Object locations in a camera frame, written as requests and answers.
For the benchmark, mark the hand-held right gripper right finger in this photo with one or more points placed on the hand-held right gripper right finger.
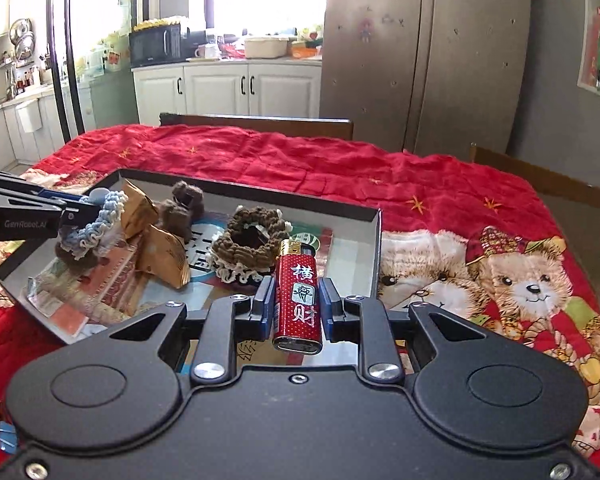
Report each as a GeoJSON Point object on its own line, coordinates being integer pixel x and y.
{"type": "Point", "coordinates": [331, 310]}

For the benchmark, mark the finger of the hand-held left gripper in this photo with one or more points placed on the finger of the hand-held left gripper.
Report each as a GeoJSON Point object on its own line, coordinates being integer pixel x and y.
{"type": "Point", "coordinates": [77, 215]}
{"type": "Point", "coordinates": [60, 194]}

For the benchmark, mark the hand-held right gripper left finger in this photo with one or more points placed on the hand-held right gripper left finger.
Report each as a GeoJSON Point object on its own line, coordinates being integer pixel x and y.
{"type": "Point", "coordinates": [264, 310]}

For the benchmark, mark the blue crochet scrunchie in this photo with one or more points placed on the blue crochet scrunchie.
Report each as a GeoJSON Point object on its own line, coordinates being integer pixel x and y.
{"type": "Point", "coordinates": [95, 240]}

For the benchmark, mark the red lighter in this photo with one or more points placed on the red lighter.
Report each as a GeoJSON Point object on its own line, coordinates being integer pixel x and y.
{"type": "Point", "coordinates": [297, 310]}

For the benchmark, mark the brown crochet scrunchie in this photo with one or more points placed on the brown crochet scrunchie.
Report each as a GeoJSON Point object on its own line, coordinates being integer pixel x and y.
{"type": "Point", "coordinates": [240, 245]}

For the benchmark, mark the brown fuzzy scrunchie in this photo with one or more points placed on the brown fuzzy scrunchie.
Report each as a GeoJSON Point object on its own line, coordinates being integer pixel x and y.
{"type": "Point", "coordinates": [180, 210]}

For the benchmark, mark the shallow black box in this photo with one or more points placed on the shallow black box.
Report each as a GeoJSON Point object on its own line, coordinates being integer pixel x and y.
{"type": "Point", "coordinates": [305, 210]}

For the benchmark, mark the gold paper ingot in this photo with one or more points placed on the gold paper ingot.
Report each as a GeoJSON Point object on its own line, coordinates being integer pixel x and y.
{"type": "Point", "coordinates": [140, 215]}
{"type": "Point", "coordinates": [165, 260]}

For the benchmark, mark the red printed card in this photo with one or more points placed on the red printed card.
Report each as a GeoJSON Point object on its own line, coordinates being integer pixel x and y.
{"type": "Point", "coordinates": [325, 245]}

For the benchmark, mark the white kitchen counter cabinets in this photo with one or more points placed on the white kitchen counter cabinets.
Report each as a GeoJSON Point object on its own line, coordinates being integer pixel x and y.
{"type": "Point", "coordinates": [0, 135]}

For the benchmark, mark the white printed sheet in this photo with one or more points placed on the white printed sheet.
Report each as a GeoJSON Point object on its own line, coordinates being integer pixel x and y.
{"type": "Point", "coordinates": [200, 255]}

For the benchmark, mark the white hanging bin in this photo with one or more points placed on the white hanging bin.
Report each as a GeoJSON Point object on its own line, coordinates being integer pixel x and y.
{"type": "Point", "coordinates": [28, 115]}

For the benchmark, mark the stack of paper notes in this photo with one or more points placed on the stack of paper notes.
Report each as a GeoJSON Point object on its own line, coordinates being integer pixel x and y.
{"type": "Point", "coordinates": [95, 300]}

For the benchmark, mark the red printed blanket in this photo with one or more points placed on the red printed blanket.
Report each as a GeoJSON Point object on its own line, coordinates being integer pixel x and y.
{"type": "Point", "coordinates": [280, 160]}

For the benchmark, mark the steel pot lids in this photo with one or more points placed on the steel pot lids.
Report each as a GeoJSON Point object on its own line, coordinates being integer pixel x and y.
{"type": "Point", "coordinates": [21, 35]}

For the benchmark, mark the black microwave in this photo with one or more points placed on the black microwave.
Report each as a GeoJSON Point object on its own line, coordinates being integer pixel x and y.
{"type": "Point", "coordinates": [152, 45]}

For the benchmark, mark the yellow flowers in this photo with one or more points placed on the yellow flowers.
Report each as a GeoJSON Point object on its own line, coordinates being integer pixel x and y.
{"type": "Point", "coordinates": [155, 24]}

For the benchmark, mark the white mug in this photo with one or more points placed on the white mug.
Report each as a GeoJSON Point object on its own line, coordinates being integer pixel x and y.
{"type": "Point", "coordinates": [207, 51]}

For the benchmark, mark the white sideboard cabinet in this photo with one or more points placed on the white sideboard cabinet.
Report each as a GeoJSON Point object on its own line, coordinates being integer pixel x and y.
{"type": "Point", "coordinates": [280, 90]}

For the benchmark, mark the white pot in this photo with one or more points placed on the white pot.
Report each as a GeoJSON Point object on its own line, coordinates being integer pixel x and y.
{"type": "Point", "coordinates": [265, 47]}

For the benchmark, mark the silver double-door refrigerator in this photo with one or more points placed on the silver double-door refrigerator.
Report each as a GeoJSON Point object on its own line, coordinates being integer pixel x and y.
{"type": "Point", "coordinates": [420, 60]}

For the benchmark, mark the black sliding door frame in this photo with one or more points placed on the black sliding door frame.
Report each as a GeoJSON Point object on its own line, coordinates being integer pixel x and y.
{"type": "Point", "coordinates": [62, 60]}

